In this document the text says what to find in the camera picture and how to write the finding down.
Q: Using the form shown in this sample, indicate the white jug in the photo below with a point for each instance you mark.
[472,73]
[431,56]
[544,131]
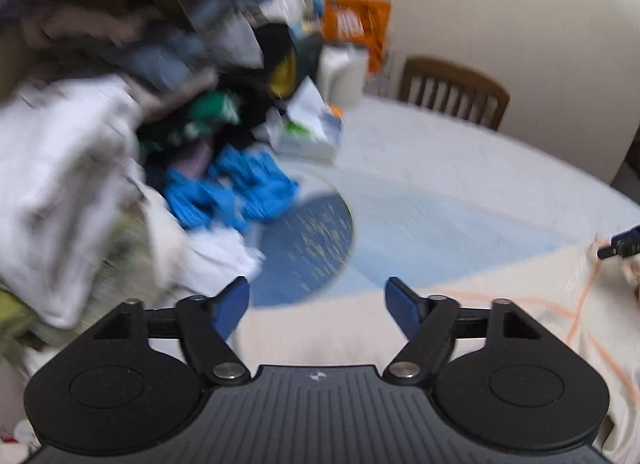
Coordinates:
[342,73]

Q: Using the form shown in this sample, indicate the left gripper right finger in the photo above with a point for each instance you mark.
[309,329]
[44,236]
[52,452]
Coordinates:
[428,324]

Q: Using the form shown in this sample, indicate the brown wooden chair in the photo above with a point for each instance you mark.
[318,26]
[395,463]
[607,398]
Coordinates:
[453,90]

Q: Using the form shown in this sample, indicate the white tissue box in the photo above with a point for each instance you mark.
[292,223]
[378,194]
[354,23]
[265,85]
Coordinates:
[306,128]

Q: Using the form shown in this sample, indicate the cream fleece orange-trim pullover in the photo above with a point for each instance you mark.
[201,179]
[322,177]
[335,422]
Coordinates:
[590,304]

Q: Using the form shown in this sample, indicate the pile of mixed clothes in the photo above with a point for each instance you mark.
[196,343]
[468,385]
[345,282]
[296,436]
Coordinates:
[67,172]

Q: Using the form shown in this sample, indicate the dark blue round mat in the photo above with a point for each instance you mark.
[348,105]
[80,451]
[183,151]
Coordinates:
[305,251]

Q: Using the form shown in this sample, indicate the bright blue garment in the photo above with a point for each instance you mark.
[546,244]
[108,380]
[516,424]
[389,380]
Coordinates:
[238,188]

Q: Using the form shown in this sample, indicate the orange patterned bag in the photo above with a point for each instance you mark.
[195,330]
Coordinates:
[361,22]

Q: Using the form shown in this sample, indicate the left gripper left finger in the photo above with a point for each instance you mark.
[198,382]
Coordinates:
[205,325]

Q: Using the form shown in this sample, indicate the light blue table cover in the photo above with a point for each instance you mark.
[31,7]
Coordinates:
[434,199]

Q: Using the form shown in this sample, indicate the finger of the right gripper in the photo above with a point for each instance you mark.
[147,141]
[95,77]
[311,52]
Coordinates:
[624,245]

